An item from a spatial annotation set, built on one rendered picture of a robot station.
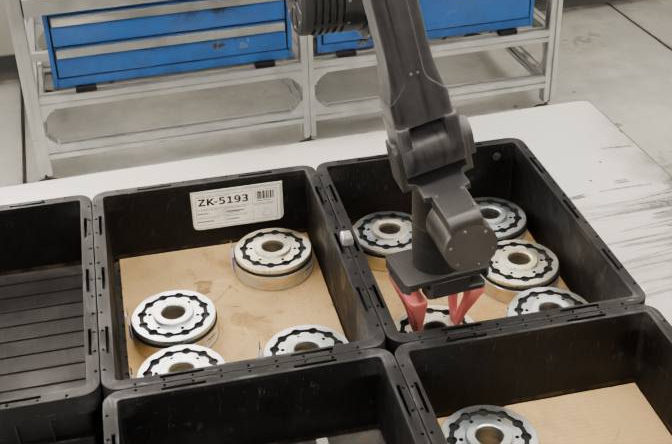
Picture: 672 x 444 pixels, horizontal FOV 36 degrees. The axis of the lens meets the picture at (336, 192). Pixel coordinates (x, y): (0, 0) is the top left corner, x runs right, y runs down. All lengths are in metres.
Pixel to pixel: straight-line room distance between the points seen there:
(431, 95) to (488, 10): 2.37
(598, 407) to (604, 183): 0.73
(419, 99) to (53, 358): 0.56
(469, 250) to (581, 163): 0.89
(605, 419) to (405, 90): 0.43
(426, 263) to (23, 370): 0.49
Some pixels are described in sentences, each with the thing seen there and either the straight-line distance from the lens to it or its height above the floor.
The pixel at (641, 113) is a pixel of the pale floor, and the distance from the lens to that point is 3.71.
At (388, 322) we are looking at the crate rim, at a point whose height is 0.93.
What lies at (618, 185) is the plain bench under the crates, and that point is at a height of 0.70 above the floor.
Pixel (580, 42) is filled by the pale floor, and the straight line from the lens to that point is 4.22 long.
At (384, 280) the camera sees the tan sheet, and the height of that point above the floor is 0.83.
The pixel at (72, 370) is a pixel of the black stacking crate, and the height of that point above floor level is 0.83.
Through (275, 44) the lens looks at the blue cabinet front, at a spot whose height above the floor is 0.37.
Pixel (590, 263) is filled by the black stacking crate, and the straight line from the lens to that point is 1.31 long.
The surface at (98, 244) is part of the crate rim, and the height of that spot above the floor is 0.93.
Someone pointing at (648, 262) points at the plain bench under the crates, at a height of 0.70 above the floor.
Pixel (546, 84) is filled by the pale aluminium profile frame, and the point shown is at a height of 0.11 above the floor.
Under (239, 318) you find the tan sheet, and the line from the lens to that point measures 1.33.
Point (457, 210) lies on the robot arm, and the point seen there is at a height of 1.08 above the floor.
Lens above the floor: 1.64
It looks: 31 degrees down
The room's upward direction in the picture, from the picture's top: 2 degrees counter-clockwise
